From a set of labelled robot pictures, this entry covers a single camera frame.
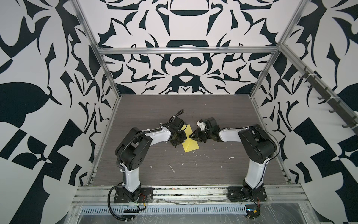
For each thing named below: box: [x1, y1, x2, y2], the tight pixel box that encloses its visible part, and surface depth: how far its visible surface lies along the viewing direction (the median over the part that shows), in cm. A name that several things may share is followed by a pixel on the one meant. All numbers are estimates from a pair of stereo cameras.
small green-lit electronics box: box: [245, 204, 261, 219], surface depth 73 cm
